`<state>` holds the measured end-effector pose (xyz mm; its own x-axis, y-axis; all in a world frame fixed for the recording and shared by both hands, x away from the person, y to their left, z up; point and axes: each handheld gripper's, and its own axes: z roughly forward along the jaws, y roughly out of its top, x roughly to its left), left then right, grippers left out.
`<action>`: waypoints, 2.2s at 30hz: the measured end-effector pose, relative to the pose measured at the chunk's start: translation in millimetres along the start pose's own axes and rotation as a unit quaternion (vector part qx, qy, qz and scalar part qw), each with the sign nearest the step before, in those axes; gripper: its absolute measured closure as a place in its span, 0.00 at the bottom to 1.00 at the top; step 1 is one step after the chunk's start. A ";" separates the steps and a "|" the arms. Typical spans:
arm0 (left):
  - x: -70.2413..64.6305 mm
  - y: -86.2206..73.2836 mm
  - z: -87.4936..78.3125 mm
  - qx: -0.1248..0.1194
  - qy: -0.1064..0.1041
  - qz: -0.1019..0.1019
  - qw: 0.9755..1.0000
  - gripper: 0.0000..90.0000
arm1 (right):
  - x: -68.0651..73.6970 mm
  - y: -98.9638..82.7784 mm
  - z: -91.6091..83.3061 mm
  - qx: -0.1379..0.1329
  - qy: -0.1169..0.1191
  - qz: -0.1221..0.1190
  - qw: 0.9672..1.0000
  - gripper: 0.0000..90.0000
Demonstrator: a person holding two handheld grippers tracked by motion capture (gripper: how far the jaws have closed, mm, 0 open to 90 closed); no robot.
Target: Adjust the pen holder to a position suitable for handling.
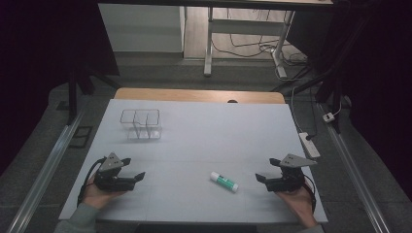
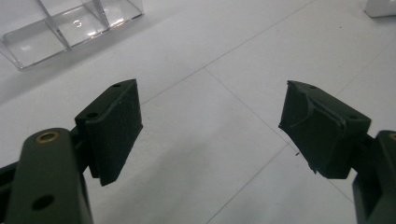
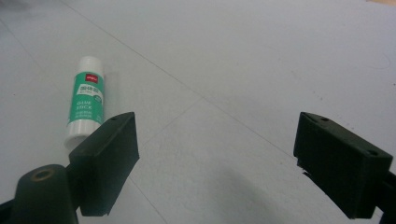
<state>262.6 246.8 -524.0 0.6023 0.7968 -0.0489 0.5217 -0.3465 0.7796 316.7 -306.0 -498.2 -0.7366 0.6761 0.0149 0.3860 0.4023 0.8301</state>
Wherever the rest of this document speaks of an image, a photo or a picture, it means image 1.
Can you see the dark curtain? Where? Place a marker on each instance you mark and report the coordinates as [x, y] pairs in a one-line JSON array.
[[382, 81], [35, 64]]

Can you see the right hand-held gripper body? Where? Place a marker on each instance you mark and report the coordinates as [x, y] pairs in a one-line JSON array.
[[286, 183]]

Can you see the white-legged desk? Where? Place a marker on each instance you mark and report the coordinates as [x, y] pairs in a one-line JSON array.
[[243, 26]]

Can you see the black rectangular floor frame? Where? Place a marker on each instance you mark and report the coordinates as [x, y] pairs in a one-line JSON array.
[[81, 137]]

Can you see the wooden table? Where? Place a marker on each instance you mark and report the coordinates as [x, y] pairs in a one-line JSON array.
[[194, 95]]

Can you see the aluminium rail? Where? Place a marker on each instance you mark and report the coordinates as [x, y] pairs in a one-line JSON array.
[[356, 174], [45, 171]]

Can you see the white power strip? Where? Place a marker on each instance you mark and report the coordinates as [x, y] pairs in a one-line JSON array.
[[309, 145]]

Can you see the person's right hand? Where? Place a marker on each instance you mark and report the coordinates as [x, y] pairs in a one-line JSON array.
[[299, 204]]

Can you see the white panel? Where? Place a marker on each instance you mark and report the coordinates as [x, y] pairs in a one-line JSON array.
[[139, 29]]

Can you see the clear plastic organizer box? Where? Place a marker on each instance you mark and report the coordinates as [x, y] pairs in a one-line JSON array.
[[141, 124]]

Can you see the person's left hand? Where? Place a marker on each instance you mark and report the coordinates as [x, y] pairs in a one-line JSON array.
[[97, 195]]

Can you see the white and green glue stick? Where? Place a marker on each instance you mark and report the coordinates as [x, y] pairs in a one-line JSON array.
[[224, 181]]

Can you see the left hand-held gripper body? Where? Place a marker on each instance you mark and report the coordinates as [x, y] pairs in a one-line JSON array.
[[110, 183]]

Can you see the small white plug adapter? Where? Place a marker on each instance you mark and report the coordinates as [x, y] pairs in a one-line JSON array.
[[328, 117]]

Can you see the white table mat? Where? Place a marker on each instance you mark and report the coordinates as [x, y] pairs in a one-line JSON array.
[[200, 139]]

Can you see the black metal stand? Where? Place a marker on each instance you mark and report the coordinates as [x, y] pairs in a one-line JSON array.
[[330, 84], [73, 97]]

